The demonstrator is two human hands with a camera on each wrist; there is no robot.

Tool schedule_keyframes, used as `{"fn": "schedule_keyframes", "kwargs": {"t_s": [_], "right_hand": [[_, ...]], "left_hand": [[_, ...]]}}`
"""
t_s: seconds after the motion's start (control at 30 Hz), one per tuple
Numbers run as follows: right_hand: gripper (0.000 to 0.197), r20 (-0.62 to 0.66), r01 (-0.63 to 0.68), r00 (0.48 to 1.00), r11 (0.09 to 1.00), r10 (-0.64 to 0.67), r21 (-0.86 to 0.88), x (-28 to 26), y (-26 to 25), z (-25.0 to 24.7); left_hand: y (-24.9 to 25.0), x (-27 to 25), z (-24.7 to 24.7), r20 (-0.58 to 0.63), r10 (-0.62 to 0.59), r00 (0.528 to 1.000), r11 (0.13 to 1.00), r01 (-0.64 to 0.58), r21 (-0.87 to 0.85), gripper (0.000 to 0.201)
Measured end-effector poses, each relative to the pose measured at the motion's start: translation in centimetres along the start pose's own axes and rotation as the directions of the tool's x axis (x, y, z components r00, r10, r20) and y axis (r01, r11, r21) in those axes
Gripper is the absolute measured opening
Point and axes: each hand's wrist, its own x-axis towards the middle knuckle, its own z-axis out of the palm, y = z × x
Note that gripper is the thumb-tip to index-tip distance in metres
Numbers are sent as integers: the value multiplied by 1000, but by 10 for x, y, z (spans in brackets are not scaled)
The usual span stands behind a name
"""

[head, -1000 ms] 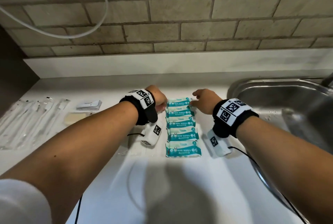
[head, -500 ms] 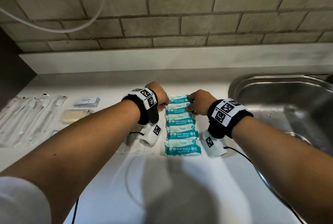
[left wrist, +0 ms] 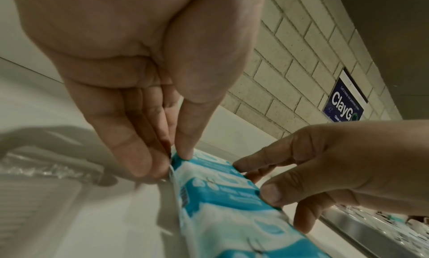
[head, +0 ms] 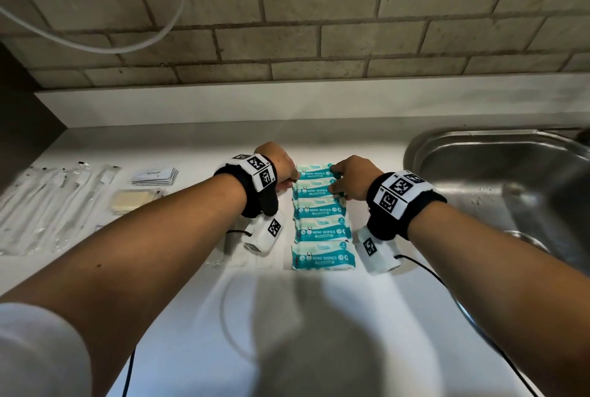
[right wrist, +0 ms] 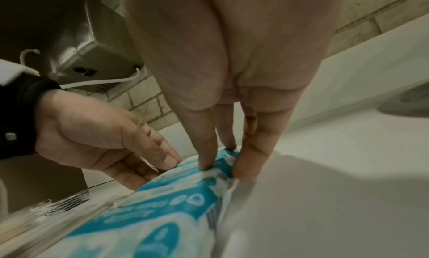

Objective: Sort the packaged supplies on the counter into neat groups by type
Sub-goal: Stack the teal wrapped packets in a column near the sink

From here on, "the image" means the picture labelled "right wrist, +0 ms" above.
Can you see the grey wall appliance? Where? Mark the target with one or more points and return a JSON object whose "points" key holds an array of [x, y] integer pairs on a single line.
{"points": [[90, 45]]}

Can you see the white countertop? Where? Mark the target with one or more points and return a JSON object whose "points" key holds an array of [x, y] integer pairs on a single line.
{"points": [[335, 198]]}

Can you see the clear comb packet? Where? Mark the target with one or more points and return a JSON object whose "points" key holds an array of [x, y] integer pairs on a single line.
{"points": [[50, 225]]}

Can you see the teal wet wipes packet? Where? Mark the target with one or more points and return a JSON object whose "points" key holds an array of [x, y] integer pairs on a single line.
{"points": [[134, 241], [174, 196]]}

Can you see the person's left hand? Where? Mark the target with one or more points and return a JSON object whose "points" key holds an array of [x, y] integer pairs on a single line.
{"points": [[90, 135]]}

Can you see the black wristband with marker tags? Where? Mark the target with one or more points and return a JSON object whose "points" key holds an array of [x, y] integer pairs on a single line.
{"points": [[16, 113]]}

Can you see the steel sink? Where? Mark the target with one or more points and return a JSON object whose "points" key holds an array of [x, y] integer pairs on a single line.
{"points": [[409, 103]]}

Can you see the person's right hand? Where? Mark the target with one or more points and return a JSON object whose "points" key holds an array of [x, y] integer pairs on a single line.
{"points": [[241, 39]]}

